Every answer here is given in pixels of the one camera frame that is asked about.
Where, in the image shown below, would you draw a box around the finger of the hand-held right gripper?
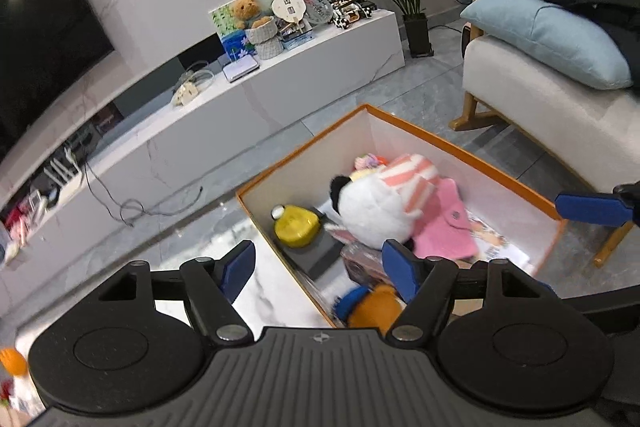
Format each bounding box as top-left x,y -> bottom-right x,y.
554,180 -> 640,228

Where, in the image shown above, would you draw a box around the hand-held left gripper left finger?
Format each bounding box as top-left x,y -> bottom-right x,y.
97,239 -> 257,344

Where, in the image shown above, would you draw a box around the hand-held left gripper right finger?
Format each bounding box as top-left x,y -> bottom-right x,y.
381,239 -> 558,343

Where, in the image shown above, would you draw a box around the dark printed card box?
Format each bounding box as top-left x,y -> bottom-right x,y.
341,241 -> 401,285

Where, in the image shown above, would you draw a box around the brown bear plush blue outfit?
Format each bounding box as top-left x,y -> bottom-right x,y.
332,283 -> 406,329

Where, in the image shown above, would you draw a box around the pink card wallet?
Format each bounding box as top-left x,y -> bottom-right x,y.
410,178 -> 480,260

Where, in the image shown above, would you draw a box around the white black plush keychain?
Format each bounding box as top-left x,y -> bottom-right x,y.
329,154 -> 441,250

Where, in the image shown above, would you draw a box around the yellow tape measure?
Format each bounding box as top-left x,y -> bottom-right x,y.
271,203 -> 321,249

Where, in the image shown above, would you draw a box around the black gift box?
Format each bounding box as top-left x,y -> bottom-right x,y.
287,207 -> 351,280

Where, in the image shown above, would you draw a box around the white pink crochet bunny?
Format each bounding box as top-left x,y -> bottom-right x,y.
354,153 -> 388,180

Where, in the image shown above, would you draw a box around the orange storage box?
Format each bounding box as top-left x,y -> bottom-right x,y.
235,103 -> 568,328

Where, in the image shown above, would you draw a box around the cream wooden armchair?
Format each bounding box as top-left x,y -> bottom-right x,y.
447,0 -> 640,268

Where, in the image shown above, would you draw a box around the white marble TV cabinet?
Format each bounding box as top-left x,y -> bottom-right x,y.
0,7 -> 406,258

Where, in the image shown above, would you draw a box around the light blue cushion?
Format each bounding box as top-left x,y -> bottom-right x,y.
459,0 -> 635,90

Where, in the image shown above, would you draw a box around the white power strip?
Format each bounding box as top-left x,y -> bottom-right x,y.
172,62 -> 216,108

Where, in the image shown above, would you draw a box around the grey tablet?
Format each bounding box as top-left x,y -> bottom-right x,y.
221,56 -> 261,84

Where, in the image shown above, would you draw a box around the white router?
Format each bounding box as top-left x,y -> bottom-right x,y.
42,147 -> 83,185

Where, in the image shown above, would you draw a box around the pink shelf clutter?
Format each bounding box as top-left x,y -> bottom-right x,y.
5,192 -> 48,248

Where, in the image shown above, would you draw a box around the whole orange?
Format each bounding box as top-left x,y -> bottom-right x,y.
0,347 -> 28,378

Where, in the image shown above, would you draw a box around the miniature house model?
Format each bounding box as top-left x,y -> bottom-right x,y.
277,19 -> 316,51

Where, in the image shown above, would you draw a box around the black white toy cars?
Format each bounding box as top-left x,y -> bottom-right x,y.
330,0 -> 377,30

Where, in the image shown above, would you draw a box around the brown teddy bear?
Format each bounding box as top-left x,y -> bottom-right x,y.
232,0 -> 262,30

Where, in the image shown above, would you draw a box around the round paper fan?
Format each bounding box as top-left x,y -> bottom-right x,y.
271,0 -> 307,22

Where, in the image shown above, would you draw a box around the round decorated plate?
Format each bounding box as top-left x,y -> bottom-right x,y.
301,0 -> 335,26

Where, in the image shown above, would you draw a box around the black television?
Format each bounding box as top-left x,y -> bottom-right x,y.
0,0 -> 116,162

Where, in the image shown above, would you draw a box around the black cable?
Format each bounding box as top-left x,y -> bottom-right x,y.
82,159 -> 203,228

